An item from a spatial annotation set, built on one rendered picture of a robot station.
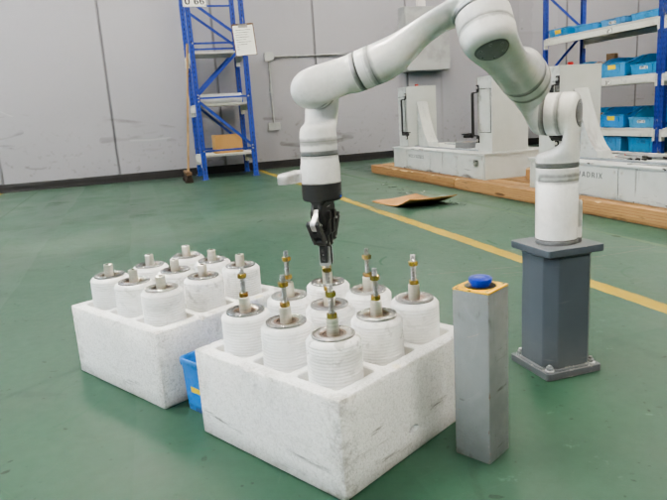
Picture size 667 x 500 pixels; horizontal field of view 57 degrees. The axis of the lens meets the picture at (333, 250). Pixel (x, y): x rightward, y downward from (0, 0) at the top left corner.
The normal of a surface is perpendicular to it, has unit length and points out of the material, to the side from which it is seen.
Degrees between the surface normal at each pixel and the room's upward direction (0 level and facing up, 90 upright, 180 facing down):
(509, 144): 90
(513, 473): 0
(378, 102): 90
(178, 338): 90
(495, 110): 90
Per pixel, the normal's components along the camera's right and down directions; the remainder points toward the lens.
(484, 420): -0.68, 0.20
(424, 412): 0.73, 0.10
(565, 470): -0.07, -0.97
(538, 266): -0.95, 0.13
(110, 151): 0.31, 0.18
